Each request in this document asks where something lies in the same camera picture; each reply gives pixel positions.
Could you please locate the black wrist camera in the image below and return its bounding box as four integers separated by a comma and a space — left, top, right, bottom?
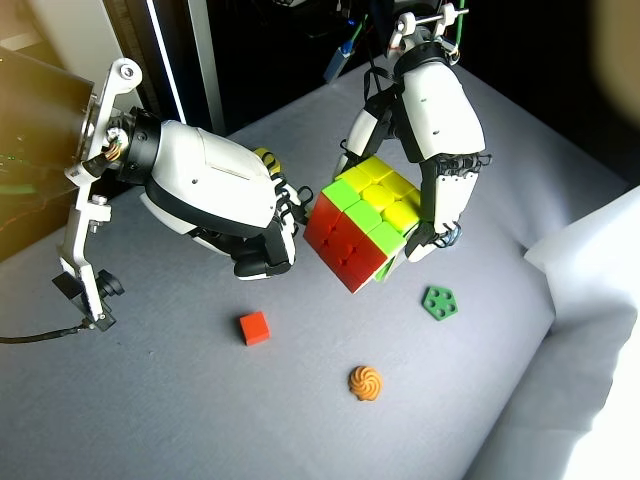
94, 268, 125, 302

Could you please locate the red cube block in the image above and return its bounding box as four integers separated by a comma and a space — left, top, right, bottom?
238, 310, 272, 347

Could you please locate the orange swirl toy cookie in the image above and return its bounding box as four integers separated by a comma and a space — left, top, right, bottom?
347, 365, 384, 404

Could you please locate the green pentagon block with holes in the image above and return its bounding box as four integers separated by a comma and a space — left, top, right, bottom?
421, 285, 460, 323

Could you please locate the narrow white post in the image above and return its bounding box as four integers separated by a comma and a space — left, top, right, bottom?
187, 0, 227, 135

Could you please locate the Rubik's cube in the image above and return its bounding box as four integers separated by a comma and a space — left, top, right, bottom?
302, 155, 424, 295

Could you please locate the blue cable connector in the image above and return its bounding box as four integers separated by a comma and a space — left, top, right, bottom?
322, 43, 352, 85

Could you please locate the thin lit strip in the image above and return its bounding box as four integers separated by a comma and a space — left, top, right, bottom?
144, 0, 187, 126

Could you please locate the green cable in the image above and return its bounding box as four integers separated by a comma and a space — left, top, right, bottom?
451, 0, 470, 56

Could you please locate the grey table cloth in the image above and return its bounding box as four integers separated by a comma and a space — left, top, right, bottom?
0, 62, 631, 480

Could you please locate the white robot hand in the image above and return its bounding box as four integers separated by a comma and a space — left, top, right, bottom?
139, 119, 315, 281
332, 62, 494, 264

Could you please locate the yellow square flat block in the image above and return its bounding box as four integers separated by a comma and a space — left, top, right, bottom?
252, 146, 284, 175

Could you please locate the wide white support column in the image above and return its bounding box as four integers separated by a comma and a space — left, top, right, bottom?
29, 0, 121, 91

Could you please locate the white draped sheet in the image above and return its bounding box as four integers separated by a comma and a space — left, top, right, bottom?
462, 184, 640, 480

